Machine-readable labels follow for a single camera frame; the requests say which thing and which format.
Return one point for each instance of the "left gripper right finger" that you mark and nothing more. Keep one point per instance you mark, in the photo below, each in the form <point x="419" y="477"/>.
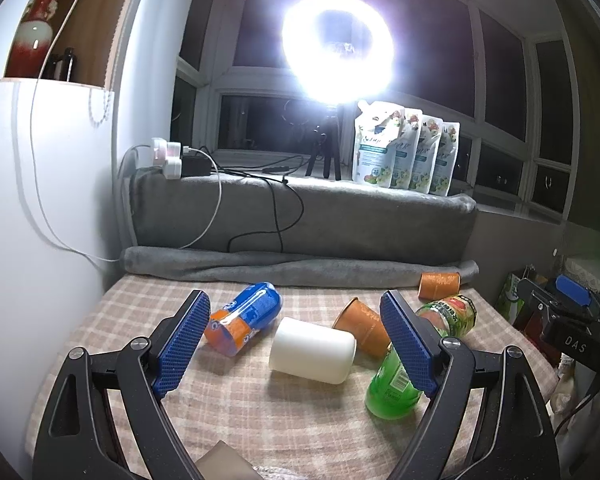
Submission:
<point x="513" y="437"/>

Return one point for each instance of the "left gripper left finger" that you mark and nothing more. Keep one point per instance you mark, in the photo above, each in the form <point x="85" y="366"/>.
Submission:
<point x="78" y="437"/>

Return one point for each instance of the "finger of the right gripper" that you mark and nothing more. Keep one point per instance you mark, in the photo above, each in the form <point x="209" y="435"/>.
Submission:
<point x="573" y="290"/>

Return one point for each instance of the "orange patterned paper cup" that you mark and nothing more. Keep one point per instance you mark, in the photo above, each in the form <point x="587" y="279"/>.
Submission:
<point x="438" y="285"/>

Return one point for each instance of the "orange paper cup near centre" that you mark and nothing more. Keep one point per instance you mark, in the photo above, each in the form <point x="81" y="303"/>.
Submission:
<point x="366" y="327"/>

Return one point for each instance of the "white plastic cup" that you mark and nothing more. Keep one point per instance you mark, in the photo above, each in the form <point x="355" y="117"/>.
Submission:
<point x="312" y="351"/>

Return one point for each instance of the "green paper shopping bag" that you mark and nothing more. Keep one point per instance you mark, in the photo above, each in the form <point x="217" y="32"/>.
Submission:
<point x="509" y="304"/>

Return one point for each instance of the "white refill pouch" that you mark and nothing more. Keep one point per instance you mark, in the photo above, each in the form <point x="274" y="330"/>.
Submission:
<point x="426" y="154"/>
<point x="446" y="159"/>
<point x="405" y="147"/>
<point x="377" y="128"/>

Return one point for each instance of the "grey fleece blanket roll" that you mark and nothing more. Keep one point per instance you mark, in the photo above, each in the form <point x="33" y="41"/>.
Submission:
<point x="287" y="270"/>

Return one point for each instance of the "grey sofa backrest cushion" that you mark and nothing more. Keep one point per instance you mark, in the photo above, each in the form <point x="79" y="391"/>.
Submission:
<point x="302" y="216"/>

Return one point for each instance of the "black tripod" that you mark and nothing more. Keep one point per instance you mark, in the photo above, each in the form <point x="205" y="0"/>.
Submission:
<point x="327" y="144"/>

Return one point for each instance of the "black charger adapter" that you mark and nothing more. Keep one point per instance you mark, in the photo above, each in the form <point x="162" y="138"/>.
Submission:
<point x="196" y="166"/>

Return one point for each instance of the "white power strip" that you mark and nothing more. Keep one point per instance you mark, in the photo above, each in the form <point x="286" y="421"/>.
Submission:
<point x="167" y="156"/>

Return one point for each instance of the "red white vase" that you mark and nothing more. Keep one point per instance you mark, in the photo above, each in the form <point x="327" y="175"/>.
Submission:
<point x="32" y="39"/>

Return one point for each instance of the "ring light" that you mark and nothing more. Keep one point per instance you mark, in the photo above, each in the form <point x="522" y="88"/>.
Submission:
<point x="340" y="51"/>

